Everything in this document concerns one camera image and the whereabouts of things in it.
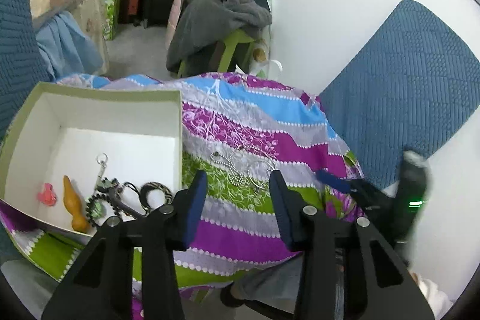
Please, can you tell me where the black white patterned bangle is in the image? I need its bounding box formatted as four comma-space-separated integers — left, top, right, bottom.
139, 182, 173, 214

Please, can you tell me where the silver chain necklace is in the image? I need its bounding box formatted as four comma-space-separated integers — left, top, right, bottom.
208, 145, 281, 192

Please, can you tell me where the orange gourd pendant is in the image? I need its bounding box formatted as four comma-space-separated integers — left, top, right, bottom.
63, 175, 90, 234

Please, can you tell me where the pink flower hair clip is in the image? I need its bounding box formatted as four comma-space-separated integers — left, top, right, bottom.
37, 183, 57, 207

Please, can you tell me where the person's right hand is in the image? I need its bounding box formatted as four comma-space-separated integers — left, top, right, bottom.
410, 271, 453, 319

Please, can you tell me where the person's grey trouser leg right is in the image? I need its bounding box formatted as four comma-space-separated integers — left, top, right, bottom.
232, 255, 304, 301

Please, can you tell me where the black slipper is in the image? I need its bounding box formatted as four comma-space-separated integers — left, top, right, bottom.
220, 283, 294, 320

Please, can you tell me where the colourful striped floral bedsheet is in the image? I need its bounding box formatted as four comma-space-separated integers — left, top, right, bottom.
0, 71, 367, 320

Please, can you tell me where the blue textured pillow right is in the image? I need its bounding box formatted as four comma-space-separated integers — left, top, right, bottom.
320, 0, 479, 189

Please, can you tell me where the blue textured pillow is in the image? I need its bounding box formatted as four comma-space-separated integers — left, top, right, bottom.
320, 0, 479, 189
0, 0, 51, 136

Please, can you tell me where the open green cardboard box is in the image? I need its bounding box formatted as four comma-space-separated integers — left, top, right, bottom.
1, 83, 182, 233

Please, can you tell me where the green plastic stool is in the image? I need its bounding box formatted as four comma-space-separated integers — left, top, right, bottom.
176, 29, 256, 78

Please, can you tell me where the light blue blanket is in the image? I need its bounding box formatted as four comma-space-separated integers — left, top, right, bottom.
35, 10, 106, 79

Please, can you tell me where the blue textured pillow left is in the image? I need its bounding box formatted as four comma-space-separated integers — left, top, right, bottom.
0, 0, 51, 136

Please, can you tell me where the dark grey hoodie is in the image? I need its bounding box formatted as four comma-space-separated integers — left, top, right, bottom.
166, 0, 272, 76

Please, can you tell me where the green shopping bag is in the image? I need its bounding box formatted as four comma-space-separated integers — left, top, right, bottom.
103, 0, 120, 40

